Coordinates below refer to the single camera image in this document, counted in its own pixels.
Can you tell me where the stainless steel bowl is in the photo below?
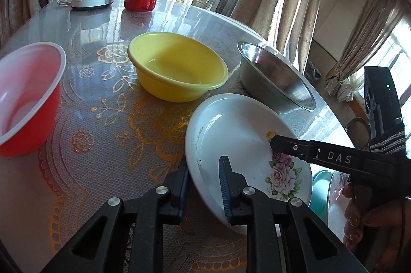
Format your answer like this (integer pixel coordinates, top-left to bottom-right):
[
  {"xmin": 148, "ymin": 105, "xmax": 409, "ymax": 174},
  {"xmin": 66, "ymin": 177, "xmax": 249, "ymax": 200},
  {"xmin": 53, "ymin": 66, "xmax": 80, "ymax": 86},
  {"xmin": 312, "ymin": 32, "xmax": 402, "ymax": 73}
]
[{"xmin": 237, "ymin": 42, "xmax": 317, "ymax": 114}]

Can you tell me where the yellow plastic bowl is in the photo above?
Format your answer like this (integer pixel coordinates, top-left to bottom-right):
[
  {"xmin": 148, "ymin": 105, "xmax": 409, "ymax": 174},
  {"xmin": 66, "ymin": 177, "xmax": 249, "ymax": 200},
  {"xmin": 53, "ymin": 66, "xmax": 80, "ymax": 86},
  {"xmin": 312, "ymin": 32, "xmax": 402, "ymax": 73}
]
[{"xmin": 128, "ymin": 32, "xmax": 229, "ymax": 103}]

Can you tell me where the beige tied curtain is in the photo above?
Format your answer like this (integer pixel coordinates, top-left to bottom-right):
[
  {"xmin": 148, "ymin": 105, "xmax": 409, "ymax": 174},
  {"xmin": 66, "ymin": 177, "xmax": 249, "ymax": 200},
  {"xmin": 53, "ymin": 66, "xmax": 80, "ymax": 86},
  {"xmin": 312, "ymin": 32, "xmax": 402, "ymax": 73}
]
[{"xmin": 324, "ymin": 0, "xmax": 411, "ymax": 102}]

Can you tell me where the red plastic bowl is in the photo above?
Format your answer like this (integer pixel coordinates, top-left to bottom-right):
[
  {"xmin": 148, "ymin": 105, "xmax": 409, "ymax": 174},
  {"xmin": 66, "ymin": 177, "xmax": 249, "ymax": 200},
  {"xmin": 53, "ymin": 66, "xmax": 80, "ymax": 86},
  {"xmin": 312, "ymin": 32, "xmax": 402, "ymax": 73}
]
[{"xmin": 0, "ymin": 42, "xmax": 67, "ymax": 158}]

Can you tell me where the white floral plate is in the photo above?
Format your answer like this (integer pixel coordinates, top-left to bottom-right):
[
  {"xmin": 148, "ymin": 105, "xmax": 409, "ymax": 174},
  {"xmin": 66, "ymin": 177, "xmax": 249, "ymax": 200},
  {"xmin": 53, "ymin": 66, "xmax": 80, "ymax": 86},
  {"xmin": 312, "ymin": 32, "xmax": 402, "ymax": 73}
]
[{"xmin": 185, "ymin": 93, "xmax": 313, "ymax": 236}]

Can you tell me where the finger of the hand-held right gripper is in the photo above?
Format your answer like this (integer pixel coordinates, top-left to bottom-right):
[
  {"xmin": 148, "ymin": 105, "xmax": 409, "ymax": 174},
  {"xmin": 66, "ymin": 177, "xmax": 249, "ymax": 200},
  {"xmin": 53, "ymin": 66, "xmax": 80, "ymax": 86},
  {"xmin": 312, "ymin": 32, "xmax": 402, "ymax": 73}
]
[{"xmin": 269, "ymin": 135, "xmax": 322, "ymax": 166}]

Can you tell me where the person's right hand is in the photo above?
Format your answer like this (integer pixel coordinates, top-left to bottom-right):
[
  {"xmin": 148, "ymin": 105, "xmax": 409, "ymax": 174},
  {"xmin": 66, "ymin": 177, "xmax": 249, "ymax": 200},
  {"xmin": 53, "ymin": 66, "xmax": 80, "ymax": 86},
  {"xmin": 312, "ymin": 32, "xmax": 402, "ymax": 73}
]
[{"xmin": 342, "ymin": 184, "xmax": 411, "ymax": 252}]

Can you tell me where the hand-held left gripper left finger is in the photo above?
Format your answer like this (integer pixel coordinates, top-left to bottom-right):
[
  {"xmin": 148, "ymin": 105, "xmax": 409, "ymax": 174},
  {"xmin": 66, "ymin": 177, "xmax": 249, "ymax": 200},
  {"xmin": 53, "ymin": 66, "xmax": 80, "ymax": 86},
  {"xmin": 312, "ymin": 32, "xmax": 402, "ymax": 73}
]
[{"xmin": 42, "ymin": 155, "xmax": 191, "ymax": 273}]

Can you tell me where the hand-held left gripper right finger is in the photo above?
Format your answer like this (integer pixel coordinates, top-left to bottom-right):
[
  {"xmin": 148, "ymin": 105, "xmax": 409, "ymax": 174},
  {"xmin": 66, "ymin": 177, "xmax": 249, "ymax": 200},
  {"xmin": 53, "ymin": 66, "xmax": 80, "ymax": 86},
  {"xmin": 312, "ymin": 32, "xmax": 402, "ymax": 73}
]
[{"xmin": 218, "ymin": 156, "xmax": 370, "ymax": 273}]

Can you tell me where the floral lace table cover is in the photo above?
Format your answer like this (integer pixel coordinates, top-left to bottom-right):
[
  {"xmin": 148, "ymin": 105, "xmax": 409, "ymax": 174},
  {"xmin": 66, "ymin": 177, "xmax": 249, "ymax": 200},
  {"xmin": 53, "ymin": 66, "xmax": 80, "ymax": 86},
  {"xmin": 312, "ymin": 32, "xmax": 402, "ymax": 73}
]
[{"xmin": 0, "ymin": 0, "xmax": 370, "ymax": 273}]

